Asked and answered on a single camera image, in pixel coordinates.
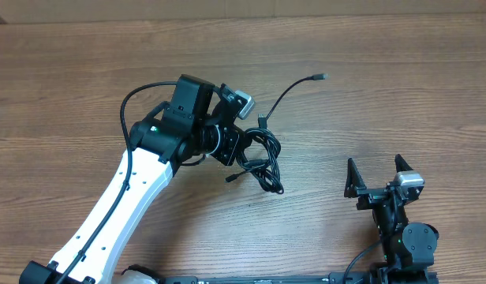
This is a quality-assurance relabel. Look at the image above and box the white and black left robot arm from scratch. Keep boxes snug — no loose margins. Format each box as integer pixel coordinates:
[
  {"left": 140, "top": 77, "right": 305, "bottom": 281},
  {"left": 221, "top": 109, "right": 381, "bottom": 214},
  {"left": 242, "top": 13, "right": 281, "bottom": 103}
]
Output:
[{"left": 19, "top": 74, "right": 255, "bottom": 283}]

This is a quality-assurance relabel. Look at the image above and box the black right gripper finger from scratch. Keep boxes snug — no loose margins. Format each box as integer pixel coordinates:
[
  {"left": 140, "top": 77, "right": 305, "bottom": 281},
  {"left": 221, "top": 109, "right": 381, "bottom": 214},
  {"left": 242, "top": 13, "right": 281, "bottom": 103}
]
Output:
[
  {"left": 344, "top": 158, "right": 367, "bottom": 198},
  {"left": 394, "top": 154, "right": 413, "bottom": 173}
]

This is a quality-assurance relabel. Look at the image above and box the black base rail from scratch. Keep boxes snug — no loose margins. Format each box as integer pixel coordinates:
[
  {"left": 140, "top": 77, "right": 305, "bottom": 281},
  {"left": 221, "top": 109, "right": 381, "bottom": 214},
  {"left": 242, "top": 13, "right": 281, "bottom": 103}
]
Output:
[{"left": 120, "top": 264, "right": 439, "bottom": 284}]

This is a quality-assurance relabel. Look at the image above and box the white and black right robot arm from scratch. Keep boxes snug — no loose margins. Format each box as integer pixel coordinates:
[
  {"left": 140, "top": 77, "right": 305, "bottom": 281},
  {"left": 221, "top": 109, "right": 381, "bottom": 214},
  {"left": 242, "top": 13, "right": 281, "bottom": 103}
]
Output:
[{"left": 344, "top": 154, "right": 439, "bottom": 271}]

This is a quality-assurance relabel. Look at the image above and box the black braided usb cable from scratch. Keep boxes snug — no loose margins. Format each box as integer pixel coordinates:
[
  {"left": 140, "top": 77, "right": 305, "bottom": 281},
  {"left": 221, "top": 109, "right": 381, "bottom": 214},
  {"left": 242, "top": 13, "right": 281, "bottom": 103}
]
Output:
[{"left": 225, "top": 73, "right": 329, "bottom": 183}]

